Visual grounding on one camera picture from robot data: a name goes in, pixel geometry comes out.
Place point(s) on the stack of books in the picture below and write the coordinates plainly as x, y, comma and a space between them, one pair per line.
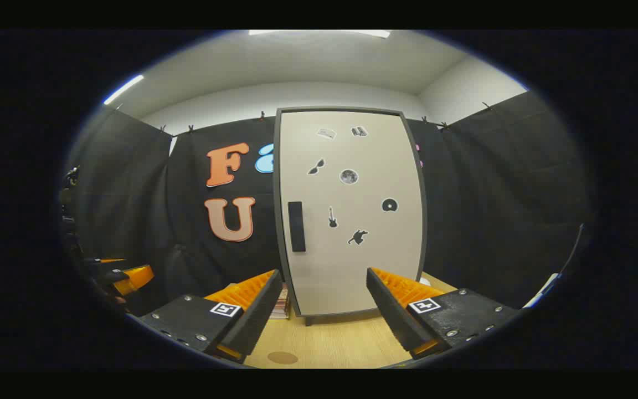
281, 305

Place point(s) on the round brown coaster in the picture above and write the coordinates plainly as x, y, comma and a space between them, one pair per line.
282, 358

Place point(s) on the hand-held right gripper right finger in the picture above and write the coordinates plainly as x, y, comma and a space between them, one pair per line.
391, 316

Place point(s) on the dark grey cabinet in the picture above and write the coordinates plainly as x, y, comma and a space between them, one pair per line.
277, 210

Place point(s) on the ceiling light strip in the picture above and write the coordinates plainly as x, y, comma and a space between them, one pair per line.
123, 89

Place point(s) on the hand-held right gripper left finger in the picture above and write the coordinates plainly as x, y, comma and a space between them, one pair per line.
258, 321

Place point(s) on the black backdrop cloth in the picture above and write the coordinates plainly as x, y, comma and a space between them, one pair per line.
490, 210

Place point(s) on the white table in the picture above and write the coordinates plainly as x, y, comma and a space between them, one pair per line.
541, 291

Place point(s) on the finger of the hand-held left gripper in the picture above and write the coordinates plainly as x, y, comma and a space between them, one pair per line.
103, 271
133, 277

